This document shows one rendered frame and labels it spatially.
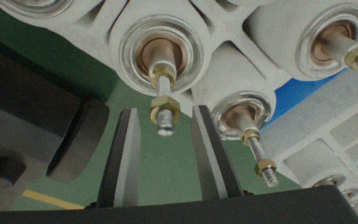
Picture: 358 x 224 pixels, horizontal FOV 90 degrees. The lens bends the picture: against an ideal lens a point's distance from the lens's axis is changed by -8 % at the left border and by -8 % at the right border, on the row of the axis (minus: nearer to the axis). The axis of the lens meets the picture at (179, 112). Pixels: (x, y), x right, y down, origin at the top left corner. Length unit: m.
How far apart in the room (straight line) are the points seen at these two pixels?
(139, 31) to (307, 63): 0.17
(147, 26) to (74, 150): 0.29
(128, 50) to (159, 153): 0.53
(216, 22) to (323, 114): 0.32
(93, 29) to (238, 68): 0.18
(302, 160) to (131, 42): 0.42
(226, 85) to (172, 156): 0.50
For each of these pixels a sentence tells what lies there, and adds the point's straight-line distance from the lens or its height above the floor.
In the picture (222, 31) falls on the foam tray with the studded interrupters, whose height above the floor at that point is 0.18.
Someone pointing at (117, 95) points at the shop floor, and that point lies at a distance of 0.52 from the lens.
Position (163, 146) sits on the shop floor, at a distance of 0.64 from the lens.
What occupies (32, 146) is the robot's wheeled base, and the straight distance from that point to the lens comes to 0.39.
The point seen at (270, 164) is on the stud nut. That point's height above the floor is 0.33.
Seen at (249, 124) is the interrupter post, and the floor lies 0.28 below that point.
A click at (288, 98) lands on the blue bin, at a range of 0.49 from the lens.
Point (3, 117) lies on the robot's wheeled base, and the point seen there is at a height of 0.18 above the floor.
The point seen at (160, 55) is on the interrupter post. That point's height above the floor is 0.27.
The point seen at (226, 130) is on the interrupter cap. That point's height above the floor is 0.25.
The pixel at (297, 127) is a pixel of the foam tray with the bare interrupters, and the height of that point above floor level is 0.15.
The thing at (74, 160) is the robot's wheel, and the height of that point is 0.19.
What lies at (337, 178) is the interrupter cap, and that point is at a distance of 0.50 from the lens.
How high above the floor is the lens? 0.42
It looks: 50 degrees down
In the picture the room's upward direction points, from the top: 172 degrees clockwise
